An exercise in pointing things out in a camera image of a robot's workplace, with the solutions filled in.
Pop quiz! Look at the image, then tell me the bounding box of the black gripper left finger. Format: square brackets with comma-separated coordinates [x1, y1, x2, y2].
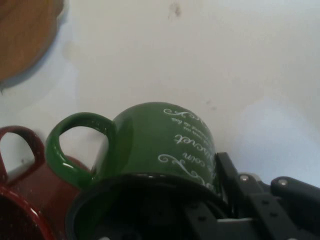
[84, 199, 226, 240]

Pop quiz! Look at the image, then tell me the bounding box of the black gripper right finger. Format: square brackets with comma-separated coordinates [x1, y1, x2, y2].
[215, 151, 320, 240]

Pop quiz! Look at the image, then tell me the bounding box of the green mug white lettering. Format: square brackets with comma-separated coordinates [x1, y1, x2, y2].
[45, 100, 233, 240]

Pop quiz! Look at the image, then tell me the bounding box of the red enamel mug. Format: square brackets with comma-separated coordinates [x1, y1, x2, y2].
[0, 125, 98, 240]

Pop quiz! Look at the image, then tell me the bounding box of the brown wooden mug tree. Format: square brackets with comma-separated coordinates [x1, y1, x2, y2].
[0, 0, 67, 89]

